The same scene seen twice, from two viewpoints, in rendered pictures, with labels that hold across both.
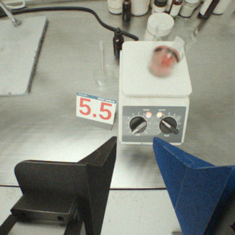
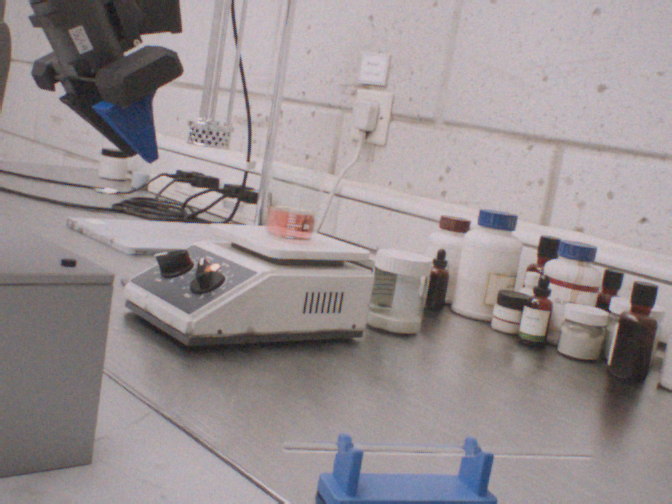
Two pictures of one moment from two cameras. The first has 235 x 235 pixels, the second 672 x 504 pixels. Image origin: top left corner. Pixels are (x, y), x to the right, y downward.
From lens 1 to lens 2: 0.78 m
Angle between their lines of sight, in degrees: 69
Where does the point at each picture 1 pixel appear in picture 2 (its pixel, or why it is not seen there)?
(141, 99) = (222, 249)
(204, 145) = (223, 375)
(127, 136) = (145, 277)
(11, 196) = not seen: outside the picture
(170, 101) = (248, 263)
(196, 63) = (438, 366)
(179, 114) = (238, 277)
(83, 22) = not seen: hidden behind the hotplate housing
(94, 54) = not seen: hidden behind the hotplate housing
